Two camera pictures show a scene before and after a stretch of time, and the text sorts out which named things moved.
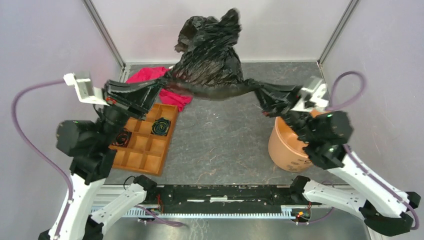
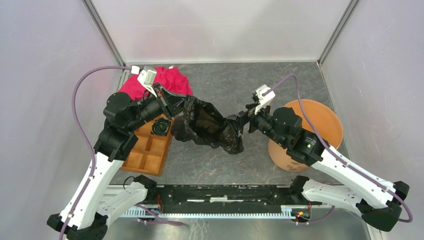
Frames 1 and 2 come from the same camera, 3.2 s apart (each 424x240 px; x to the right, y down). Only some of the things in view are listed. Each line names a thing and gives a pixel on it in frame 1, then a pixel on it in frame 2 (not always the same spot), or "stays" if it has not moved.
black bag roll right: x=160 y=127 stays
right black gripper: x=272 y=102 → x=243 y=117
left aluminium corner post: x=95 y=15 stays
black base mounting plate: x=220 y=199 stays
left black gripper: x=134 y=96 → x=176 y=103
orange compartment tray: x=145 y=152 stays
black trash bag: x=208 y=64 → x=202 y=122
